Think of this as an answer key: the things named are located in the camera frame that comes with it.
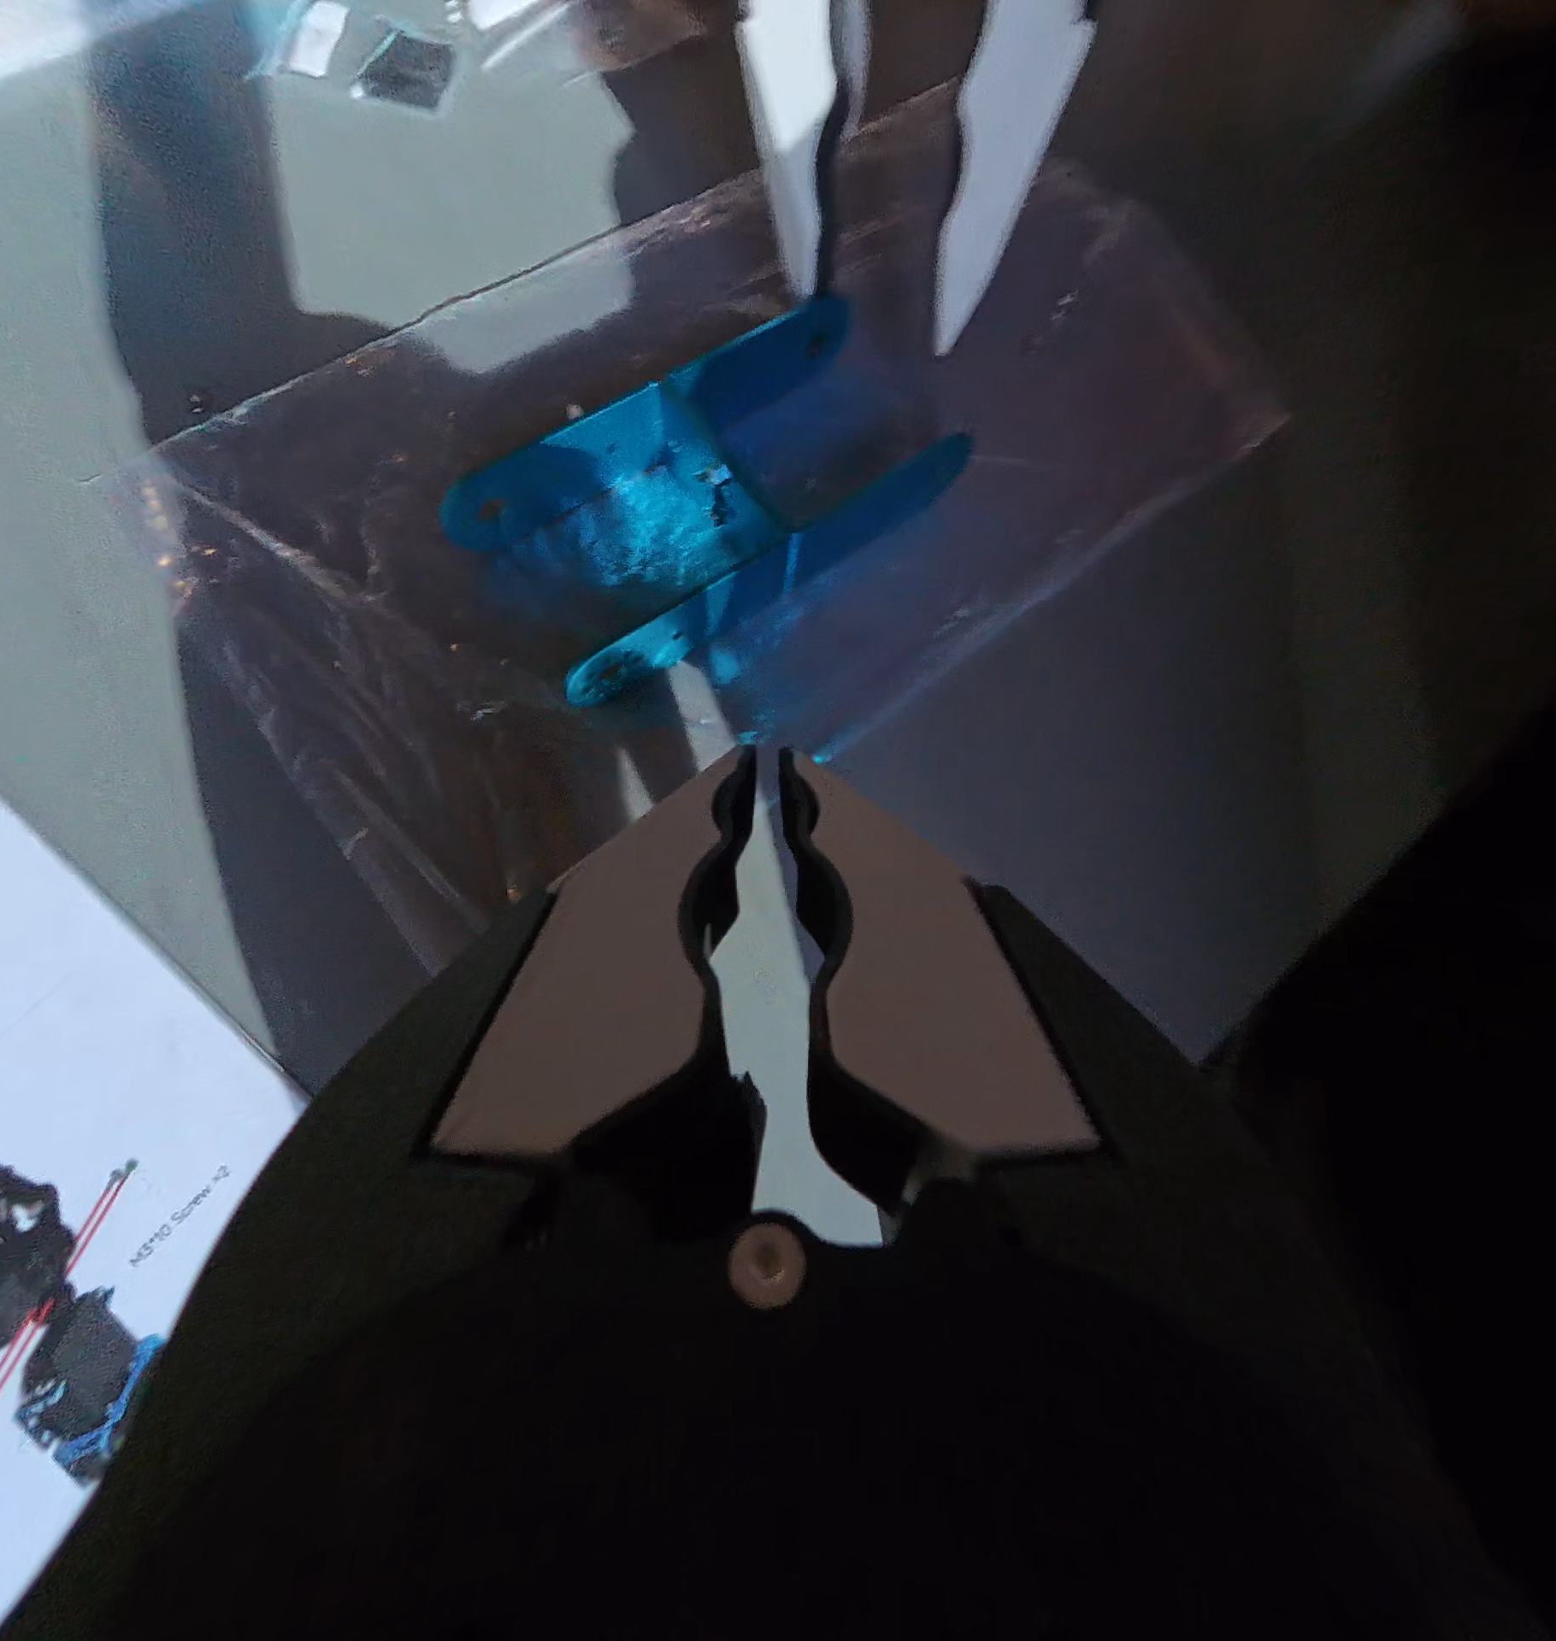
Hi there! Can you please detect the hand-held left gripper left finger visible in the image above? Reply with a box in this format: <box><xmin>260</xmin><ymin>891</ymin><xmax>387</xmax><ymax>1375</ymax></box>
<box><xmin>426</xmin><ymin>744</ymin><xmax>760</xmax><ymax>1167</ymax></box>

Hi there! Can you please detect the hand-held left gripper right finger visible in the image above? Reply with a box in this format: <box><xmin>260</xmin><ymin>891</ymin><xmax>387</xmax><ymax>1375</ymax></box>
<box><xmin>778</xmin><ymin>748</ymin><xmax>1106</xmax><ymax>1167</ymax></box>

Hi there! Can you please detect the large clear plastic bag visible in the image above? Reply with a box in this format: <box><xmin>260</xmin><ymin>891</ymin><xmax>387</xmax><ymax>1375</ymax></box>
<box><xmin>93</xmin><ymin>73</ymin><xmax>1298</xmax><ymax>1083</ymax></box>

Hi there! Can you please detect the blue metal bracket assembly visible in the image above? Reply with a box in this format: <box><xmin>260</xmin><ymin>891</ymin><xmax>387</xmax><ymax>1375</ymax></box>
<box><xmin>437</xmin><ymin>288</ymin><xmax>980</xmax><ymax>714</ymax></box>

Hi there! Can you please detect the white instruction sheet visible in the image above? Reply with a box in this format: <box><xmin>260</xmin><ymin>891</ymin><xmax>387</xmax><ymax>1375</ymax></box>
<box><xmin>0</xmin><ymin>752</ymin><xmax>310</xmax><ymax>1641</ymax></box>

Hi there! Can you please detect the pile of small screw bags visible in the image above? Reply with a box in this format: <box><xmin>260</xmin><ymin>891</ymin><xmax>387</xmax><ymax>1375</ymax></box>
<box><xmin>247</xmin><ymin>0</ymin><xmax>476</xmax><ymax>114</ymax></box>

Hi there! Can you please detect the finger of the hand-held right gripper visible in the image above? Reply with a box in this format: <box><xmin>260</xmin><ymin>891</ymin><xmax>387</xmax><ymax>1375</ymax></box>
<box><xmin>926</xmin><ymin>0</ymin><xmax>1102</xmax><ymax>365</ymax></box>
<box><xmin>733</xmin><ymin>0</ymin><xmax>862</xmax><ymax>300</ymax></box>

